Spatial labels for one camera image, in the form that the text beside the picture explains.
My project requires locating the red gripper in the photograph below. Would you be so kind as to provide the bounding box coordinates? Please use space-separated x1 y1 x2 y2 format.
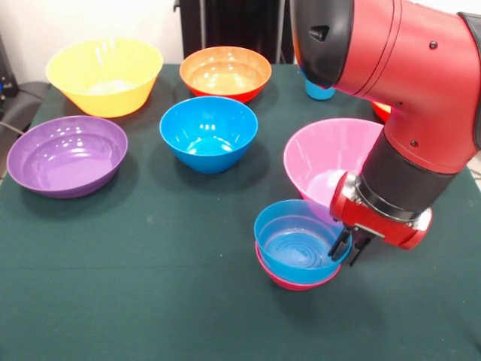
328 171 434 268

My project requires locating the small flat-bottomed blue bowl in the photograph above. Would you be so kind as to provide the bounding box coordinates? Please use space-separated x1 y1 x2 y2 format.
253 199 353 284

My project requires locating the small red bowl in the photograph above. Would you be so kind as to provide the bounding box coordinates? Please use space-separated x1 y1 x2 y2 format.
255 240 342 293

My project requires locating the deep blue bowl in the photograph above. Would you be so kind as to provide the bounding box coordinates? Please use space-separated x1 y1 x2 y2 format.
159 96 259 174

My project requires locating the large pink bowl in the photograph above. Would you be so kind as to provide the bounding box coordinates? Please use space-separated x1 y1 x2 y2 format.
283 117 387 223

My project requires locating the orange bowl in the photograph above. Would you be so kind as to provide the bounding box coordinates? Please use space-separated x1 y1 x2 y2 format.
371 100 392 123
179 46 273 105

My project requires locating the blue cup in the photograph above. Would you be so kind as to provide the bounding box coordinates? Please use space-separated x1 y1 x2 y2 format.
304 76 336 102

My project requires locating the dark green table cloth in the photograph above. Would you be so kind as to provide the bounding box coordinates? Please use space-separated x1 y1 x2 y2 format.
0 62 481 361

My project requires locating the large yellow bowl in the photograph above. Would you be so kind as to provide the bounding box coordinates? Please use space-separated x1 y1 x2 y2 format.
45 37 164 119

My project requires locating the purple bowl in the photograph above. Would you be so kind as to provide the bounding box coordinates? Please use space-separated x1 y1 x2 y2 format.
6 115 129 199

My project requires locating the grey padded seat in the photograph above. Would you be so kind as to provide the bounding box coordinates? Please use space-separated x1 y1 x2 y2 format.
0 80 52 131

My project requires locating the black device box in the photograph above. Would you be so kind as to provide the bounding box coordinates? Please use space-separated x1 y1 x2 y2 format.
0 33 18 114

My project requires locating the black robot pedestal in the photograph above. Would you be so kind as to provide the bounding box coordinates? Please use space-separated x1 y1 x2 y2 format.
173 0 298 65

